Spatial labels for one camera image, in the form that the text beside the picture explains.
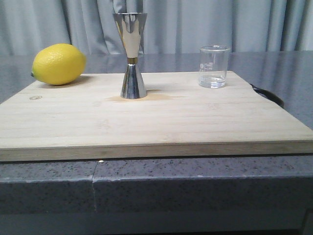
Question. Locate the clear glass measuring cup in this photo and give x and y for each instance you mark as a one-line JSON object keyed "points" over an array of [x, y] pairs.
{"points": [[213, 66]]}

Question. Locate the silver double jigger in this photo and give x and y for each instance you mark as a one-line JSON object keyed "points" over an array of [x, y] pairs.
{"points": [[130, 27]]}

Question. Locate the wooden cutting board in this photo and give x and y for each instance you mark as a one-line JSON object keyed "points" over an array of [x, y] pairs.
{"points": [[88, 119]]}

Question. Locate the grey curtain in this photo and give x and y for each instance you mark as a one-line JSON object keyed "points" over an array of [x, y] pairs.
{"points": [[172, 26]]}

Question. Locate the yellow lemon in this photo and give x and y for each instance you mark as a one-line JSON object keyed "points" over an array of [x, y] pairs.
{"points": [[58, 64]]}

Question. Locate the black cutting board handle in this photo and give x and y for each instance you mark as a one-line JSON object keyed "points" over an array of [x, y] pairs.
{"points": [[268, 95]]}

